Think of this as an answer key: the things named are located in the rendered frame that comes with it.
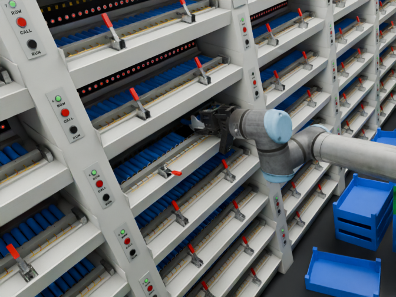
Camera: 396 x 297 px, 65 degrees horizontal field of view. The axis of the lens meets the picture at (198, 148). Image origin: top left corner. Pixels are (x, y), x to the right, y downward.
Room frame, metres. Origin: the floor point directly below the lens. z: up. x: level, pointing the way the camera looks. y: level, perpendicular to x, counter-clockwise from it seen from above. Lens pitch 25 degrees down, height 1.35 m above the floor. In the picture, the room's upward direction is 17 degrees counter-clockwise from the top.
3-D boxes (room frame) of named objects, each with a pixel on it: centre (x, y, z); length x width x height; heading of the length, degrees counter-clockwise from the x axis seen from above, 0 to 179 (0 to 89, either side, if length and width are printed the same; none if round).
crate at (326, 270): (1.00, -0.48, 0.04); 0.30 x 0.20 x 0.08; 53
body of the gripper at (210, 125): (0.93, -0.10, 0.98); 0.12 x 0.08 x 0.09; 39
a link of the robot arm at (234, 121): (0.87, -0.15, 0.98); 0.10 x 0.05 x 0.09; 129
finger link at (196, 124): (1.00, -0.02, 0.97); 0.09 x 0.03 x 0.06; 43
